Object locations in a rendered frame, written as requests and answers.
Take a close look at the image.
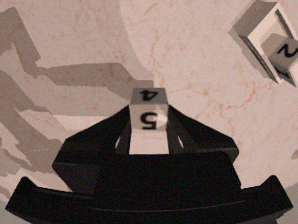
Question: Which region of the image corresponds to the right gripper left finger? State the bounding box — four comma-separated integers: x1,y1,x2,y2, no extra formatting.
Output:
59,104,132,154

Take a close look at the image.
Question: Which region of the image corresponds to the white cube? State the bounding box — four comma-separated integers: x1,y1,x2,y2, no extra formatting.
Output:
268,38,298,88
129,88,169,133

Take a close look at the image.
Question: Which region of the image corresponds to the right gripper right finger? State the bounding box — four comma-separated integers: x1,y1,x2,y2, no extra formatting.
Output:
166,104,239,164

